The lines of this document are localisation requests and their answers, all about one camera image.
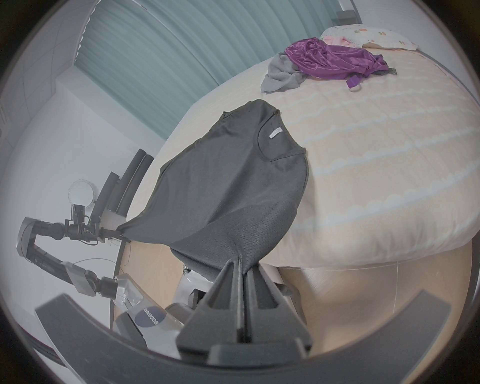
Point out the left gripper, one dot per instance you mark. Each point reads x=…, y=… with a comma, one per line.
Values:
x=103, y=235

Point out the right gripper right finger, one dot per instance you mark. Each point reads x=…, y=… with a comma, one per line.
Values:
x=273, y=318

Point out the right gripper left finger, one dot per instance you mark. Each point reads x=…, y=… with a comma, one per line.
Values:
x=210, y=318

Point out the black T-shirt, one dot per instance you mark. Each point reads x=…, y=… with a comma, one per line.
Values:
x=232, y=187

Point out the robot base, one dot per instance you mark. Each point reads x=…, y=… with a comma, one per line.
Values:
x=150, y=315

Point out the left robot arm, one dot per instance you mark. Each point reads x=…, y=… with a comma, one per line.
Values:
x=26, y=236

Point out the round white mirror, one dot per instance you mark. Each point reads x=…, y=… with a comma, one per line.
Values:
x=80, y=192

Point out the black chest of drawers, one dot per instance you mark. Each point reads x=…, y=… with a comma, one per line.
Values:
x=135, y=176

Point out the bed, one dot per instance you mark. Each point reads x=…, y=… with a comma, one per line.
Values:
x=375, y=168

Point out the grey garment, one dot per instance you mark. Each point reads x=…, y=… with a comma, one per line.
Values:
x=279, y=77

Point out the purple satin garment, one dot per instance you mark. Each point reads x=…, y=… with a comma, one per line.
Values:
x=330, y=62

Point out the white printed pillow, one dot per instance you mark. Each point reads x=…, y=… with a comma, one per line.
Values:
x=375, y=35

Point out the grey bedside table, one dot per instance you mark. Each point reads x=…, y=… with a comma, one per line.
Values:
x=347, y=15

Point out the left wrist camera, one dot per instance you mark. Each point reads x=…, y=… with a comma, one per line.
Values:
x=78, y=213

